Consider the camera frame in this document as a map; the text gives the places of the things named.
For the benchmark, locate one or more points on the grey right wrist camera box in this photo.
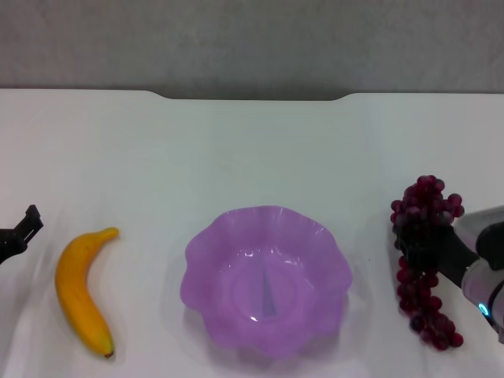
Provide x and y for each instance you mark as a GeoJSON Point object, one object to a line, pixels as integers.
{"type": "Point", "coordinates": [472, 220]}

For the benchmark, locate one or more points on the dark red grape bunch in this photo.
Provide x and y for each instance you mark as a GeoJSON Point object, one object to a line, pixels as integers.
{"type": "Point", "coordinates": [423, 197]}

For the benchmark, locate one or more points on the yellow banana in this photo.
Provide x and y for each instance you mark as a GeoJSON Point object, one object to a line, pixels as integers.
{"type": "Point", "coordinates": [75, 283]}

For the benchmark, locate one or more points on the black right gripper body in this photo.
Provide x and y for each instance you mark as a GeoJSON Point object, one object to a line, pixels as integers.
{"type": "Point", "coordinates": [445, 248]}

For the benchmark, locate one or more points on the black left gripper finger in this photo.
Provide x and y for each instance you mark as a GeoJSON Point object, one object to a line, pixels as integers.
{"type": "Point", "coordinates": [29, 221]}

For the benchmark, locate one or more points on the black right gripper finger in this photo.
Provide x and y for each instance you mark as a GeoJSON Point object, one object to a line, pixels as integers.
{"type": "Point", "coordinates": [402, 240]}

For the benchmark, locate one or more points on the purple translucent plastic bowl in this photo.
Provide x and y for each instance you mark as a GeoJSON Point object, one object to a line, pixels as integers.
{"type": "Point", "coordinates": [236, 275]}

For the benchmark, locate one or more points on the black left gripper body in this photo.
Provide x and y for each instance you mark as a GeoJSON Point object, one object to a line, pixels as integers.
{"type": "Point", "coordinates": [10, 242]}

